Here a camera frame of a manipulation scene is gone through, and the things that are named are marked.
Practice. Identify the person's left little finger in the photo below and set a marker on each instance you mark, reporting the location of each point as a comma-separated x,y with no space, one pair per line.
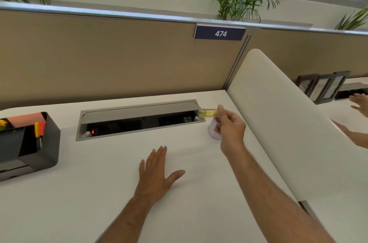
142,168

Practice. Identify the yellow item in organizer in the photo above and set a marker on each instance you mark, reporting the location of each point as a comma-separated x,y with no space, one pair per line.
2,124

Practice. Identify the person's right hand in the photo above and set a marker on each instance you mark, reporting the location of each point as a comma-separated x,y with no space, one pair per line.
233,133

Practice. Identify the clear plastic cup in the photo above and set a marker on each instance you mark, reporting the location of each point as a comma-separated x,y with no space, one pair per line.
212,132

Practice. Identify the dark blue sign plate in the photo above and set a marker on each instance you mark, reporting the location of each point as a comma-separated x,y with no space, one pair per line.
220,33

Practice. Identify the dark wooden picture frame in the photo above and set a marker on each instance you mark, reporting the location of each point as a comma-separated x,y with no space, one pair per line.
325,89
306,84
340,83

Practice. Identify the black desk organizer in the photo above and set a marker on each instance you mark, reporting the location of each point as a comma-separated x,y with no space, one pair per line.
47,150

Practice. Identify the person's left hand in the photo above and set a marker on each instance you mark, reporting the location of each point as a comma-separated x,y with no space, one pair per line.
153,178

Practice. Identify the orange and yellow marker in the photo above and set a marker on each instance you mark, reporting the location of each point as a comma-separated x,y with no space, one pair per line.
39,133

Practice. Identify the person's right forearm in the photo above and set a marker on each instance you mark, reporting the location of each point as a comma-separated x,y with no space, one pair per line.
267,196

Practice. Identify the beige partition panel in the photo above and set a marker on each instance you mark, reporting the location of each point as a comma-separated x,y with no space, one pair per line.
115,58
304,50

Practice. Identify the small green palm plant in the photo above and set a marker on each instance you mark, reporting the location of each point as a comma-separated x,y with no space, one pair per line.
355,20

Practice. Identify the person's left middle finger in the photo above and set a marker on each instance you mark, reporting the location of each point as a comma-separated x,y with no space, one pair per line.
158,157

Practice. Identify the orange sticky note pad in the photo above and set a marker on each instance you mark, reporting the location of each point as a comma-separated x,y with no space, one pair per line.
24,119

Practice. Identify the person's right fingers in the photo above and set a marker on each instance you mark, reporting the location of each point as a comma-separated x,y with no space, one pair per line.
222,125

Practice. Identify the yellow transparent tube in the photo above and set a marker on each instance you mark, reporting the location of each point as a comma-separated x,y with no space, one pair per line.
208,113

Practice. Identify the person's left thumb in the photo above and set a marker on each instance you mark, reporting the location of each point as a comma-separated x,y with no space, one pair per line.
176,176

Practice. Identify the person's left forearm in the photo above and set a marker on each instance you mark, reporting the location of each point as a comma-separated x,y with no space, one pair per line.
129,219

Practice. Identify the white desk divider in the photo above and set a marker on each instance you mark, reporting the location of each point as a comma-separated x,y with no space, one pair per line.
287,125

